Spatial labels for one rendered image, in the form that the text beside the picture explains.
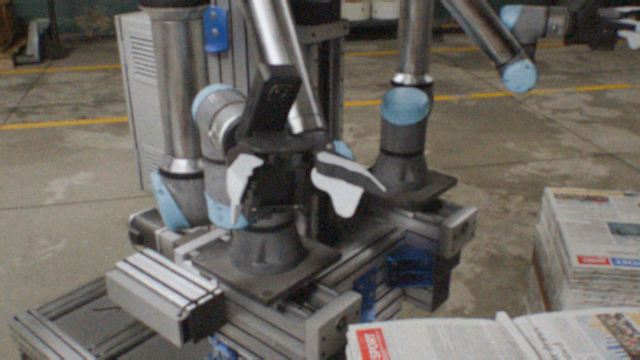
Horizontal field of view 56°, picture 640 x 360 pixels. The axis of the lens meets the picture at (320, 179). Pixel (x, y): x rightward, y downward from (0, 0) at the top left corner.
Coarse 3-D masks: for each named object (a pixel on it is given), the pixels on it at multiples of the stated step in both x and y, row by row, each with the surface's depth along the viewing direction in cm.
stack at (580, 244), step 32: (544, 192) 153; (576, 192) 150; (608, 192) 150; (544, 224) 152; (576, 224) 136; (608, 224) 135; (544, 256) 147; (576, 256) 123; (608, 256) 123; (544, 288) 145; (576, 288) 123; (608, 288) 121
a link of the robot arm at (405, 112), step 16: (384, 96) 151; (400, 96) 150; (416, 96) 150; (384, 112) 149; (400, 112) 146; (416, 112) 146; (384, 128) 151; (400, 128) 148; (416, 128) 148; (384, 144) 152; (400, 144) 149; (416, 144) 150
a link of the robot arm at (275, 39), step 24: (240, 0) 97; (264, 0) 94; (288, 0) 97; (264, 24) 93; (288, 24) 94; (264, 48) 93; (288, 48) 92; (312, 96) 91; (288, 120) 89; (312, 120) 89; (336, 144) 90; (312, 168) 87; (312, 192) 88
